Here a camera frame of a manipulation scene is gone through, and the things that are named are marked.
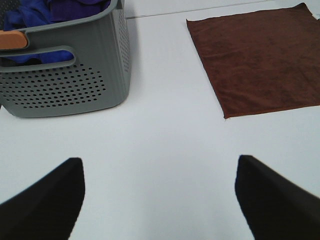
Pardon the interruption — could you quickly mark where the grey perforated plastic basket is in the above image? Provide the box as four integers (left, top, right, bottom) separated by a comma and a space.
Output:
0, 0, 131, 118

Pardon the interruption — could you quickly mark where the blue towel in basket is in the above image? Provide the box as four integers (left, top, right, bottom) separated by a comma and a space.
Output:
3, 0, 74, 65

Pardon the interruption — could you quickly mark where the wooden basket handle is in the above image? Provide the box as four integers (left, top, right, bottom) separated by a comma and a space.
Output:
0, 30, 28, 50

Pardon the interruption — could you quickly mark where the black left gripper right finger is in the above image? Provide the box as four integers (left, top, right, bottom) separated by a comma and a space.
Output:
234, 155, 320, 240

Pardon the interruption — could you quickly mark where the purple towel in basket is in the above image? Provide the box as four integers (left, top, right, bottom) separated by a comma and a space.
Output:
47, 0, 111, 22

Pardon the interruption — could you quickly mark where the brown towel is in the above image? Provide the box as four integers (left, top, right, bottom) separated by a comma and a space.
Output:
186, 2, 320, 119

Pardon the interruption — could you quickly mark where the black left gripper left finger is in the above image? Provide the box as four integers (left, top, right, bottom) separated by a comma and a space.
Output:
0, 157, 85, 240

